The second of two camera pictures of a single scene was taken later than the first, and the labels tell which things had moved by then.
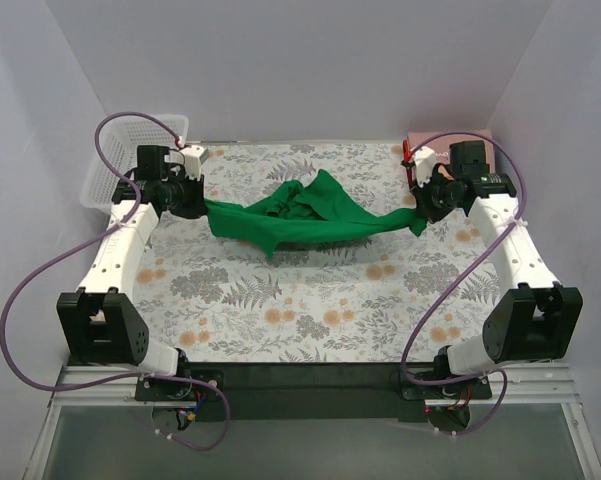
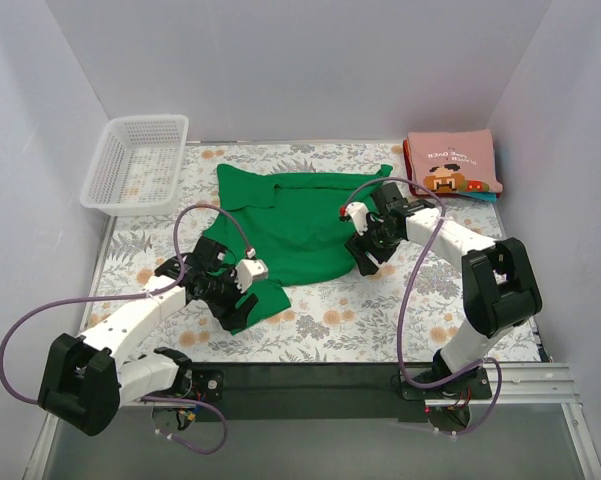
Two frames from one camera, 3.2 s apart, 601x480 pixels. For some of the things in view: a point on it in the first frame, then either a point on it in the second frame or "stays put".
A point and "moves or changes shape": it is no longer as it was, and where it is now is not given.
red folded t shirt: x=407 y=157 stays put
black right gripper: x=425 y=201 to x=365 y=248
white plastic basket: x=122 y=137 stays put
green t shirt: x=326 y=207 moves or changes shape
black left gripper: x=194 y=198 to x=228 y=304
